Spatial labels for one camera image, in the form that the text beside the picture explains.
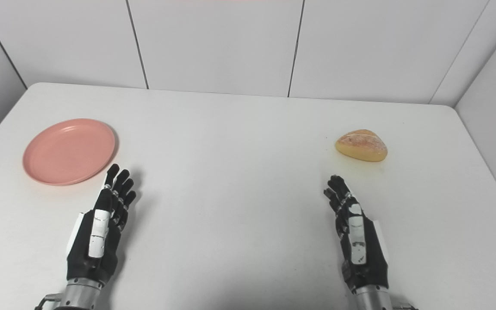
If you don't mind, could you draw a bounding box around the pink round plate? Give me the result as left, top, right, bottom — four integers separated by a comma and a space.
22, 118, 116, 186

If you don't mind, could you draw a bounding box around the golden crusty bread roll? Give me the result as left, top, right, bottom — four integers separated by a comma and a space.
335, 129, 388, 162

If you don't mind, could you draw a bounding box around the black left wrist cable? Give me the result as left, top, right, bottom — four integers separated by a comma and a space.
34, 294, 62, 310

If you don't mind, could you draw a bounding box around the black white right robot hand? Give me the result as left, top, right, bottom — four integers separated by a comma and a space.
323, 174, 390, 294

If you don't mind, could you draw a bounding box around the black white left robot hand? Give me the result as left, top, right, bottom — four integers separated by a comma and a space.
66, 164, 137, 285

